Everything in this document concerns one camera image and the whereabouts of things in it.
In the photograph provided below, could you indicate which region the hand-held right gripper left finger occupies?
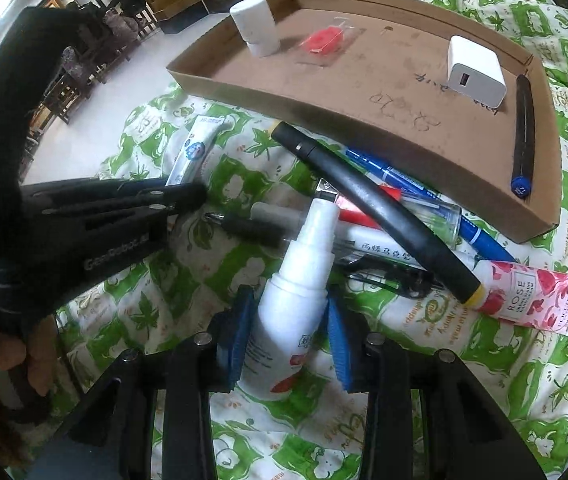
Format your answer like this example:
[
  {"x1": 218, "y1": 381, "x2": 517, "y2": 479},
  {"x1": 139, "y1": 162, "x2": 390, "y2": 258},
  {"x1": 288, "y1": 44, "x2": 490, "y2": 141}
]
[{"x1": 38, "y1": 287, "x2": 257, "y2": 480}]

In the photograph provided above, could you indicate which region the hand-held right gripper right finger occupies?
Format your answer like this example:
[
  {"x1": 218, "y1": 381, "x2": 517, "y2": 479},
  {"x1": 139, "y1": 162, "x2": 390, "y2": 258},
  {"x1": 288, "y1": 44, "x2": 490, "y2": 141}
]
[{"x1": 326, "y1": 292, "x2": 547, "y2": 480}]

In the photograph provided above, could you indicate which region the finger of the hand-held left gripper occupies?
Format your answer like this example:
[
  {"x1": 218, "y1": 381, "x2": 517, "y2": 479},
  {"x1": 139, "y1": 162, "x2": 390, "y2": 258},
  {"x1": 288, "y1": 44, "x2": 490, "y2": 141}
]
[
  {"x1": 20, "y1": 177, "x2": 209, "y2": 213},
  {"x1": 38, "y1": 205, "x2": 175, "y2": 243}
]

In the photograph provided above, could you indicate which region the small white blue tube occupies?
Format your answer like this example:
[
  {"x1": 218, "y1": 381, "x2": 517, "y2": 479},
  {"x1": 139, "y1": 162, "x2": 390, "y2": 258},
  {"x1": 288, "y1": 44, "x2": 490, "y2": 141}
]
[{"x1": 165, "y1": 114, "x2": 235, "y2": 187}]

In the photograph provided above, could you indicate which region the white spray bottle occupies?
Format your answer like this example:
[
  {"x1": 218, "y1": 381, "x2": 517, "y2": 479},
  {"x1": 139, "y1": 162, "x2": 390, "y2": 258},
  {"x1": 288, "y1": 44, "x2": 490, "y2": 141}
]
[{"x1": 241, "y1": 197, "x2": 341, "y2": 402}]

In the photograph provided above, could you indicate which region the black pen with metal tip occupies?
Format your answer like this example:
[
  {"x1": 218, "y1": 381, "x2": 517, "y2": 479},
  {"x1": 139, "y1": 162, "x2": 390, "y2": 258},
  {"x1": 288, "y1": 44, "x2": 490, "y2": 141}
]
[{"x1": 203, "y1": 210, "x2": 287, "y2": 250}]

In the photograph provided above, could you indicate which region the white marker with red cap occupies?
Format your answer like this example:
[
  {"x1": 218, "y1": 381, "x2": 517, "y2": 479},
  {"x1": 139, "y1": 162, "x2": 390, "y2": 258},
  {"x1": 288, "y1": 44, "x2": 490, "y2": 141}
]
[{"x1": 331, "y1": 205, "x2": 432, "y2": 270}]

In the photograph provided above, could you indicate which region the black marker with yellow caps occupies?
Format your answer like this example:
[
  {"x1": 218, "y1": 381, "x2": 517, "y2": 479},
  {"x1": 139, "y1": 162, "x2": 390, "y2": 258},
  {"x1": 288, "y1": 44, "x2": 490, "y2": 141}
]
[{"x1": 270, "y1": 121, "x2": 485, "y2": 308}]

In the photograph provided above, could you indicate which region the rose print cream tube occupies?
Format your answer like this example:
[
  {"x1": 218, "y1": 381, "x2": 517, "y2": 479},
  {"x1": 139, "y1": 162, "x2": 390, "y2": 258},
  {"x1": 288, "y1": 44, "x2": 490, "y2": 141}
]
[{"x1": 471, "y1": 259, "x2": 568, "y2": 333}]

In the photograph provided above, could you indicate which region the shallow cardboard tray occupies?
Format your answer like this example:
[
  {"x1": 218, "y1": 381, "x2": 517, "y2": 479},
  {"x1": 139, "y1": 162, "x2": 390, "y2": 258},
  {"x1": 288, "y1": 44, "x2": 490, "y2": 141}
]
[{"x1": 166, "y1": 0, "x2": 564, "y2": 245}]

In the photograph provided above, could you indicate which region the red disc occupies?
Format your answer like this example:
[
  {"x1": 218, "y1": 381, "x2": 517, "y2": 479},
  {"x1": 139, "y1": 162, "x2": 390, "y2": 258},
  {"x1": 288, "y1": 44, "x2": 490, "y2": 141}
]
[{"x1": 295, "y1": 16, "x2": 365, "y2": 67}]

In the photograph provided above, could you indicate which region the black marker with blue caps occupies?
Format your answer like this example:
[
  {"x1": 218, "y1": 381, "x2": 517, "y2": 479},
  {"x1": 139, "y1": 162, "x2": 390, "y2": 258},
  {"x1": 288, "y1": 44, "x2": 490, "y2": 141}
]
[{"x1": 509, "y1": 74, "x2": 537, "y2": 201}]

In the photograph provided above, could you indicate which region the white charger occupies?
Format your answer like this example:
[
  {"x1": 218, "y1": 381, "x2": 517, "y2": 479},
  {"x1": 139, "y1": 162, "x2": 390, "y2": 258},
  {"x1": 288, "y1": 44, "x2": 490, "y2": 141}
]
[{"x1": 446, "y1": 35, "x2": 508, "y2": 109}]

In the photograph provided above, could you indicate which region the small metal clip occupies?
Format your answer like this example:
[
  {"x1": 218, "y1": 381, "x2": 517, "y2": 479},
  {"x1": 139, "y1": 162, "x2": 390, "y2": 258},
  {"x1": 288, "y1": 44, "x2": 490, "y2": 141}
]
[{"x1": 314, "y1": 177, "x2": 341, "y2": 206}]

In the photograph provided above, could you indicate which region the clear plastic tube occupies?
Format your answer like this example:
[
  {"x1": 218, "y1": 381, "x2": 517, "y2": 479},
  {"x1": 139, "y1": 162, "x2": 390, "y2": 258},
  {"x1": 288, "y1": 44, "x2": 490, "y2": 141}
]
[{"x1": 379, "y1": 185, "x2": 462, "y2": 248}]

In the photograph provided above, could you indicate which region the blue pen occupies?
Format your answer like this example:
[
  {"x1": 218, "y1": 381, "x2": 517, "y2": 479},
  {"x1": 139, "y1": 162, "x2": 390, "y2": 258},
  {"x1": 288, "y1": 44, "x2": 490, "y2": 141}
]
[{"x1": 345, "y1": 147, "x2": 517, "y2": 263}]

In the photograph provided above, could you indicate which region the green printed blanket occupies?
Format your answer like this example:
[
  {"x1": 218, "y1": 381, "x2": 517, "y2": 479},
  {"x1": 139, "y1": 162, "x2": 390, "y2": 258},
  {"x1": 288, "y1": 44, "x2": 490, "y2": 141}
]
[{"x1": 6, "y1": 0, "x2": 568, "y2": 480}]

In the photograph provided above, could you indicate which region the wooden chair with floral cushion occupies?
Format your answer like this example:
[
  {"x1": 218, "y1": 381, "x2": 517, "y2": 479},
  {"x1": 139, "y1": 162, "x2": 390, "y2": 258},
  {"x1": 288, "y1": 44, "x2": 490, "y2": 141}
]
[{"x1": 98, "y1": 7, "x2": 139, "y2": 56}]

